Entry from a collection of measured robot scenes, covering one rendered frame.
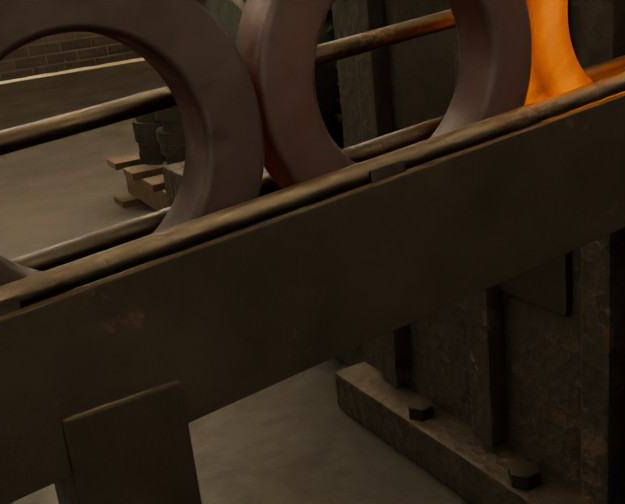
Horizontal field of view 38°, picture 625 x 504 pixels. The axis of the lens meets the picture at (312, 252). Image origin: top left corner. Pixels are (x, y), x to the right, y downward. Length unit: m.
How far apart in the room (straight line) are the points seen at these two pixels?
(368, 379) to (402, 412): 0.12
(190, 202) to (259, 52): 0.08
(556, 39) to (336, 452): 0.97
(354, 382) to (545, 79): 0.97
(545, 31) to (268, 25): 0.19
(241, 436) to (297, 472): 0.15
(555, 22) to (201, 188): 0.25
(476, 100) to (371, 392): 0.94
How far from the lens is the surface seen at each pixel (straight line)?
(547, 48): 0.57
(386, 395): 1.43
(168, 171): 2.27
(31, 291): 0.41
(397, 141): 0.56
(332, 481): 1.37
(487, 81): 0.54
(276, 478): 1.39
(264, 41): 0.46
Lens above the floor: 0.76
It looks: 20 degrees down
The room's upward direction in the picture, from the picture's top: 6 degrees counter-clockwise
